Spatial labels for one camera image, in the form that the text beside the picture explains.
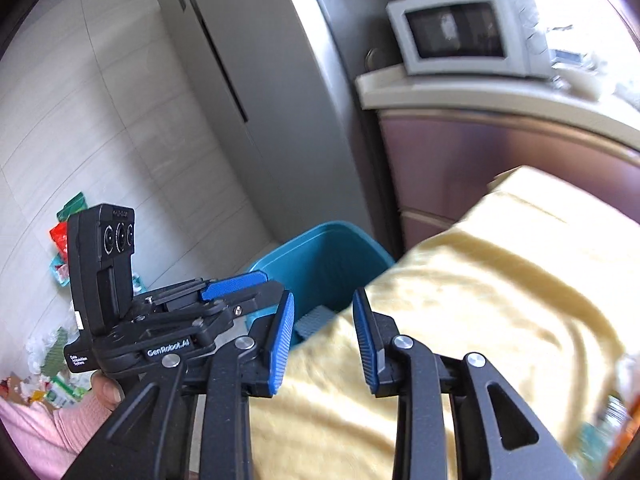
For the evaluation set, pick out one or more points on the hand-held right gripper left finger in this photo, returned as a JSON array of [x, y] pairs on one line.
[[279, 350]]

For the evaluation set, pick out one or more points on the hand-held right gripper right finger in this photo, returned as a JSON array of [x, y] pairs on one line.
[[364, 350]]

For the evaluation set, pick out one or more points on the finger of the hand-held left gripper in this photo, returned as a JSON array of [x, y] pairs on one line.
[[260, 302], [235, 285]]

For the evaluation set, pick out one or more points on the blue plastic bin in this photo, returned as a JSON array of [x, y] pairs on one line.
[[325, 270]]

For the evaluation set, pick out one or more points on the person's left forearm pink sleeve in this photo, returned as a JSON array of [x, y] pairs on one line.
[[82, 422]]

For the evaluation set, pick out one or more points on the person's left hand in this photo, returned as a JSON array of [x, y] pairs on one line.
[[107, 390]]

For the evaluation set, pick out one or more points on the blue patterned bag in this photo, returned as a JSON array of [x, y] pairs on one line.
[[60, 271]]

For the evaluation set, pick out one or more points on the grey ribbed piece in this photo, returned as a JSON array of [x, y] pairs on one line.
[[314, 322]]

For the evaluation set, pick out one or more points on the red plastic bag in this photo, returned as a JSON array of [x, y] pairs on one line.
[[59, 240]]

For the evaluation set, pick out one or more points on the green plastic bag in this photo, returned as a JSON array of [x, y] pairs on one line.
[[74, 206]]

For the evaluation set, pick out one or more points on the pile of food packets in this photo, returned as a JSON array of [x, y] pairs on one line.
[[45, 365]]

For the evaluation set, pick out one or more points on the yellow cloth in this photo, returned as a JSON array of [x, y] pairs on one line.
[[500, 285]]

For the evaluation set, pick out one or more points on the grey refrigerator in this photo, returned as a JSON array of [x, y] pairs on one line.
[[280, 110]]

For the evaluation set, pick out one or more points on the kitchen counter cabinet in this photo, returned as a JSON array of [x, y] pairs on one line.
[[475, 160]]

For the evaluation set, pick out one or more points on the plastic bottle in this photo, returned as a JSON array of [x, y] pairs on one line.
[[600, 430]]

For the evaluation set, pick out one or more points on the grey round knob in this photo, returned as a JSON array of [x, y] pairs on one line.
[[374, 59]]

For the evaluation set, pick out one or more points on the orange packet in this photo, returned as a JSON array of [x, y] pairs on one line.
[[622, 445]]

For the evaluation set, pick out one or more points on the white microwave oven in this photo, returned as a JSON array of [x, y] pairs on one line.
[[515, 35]]

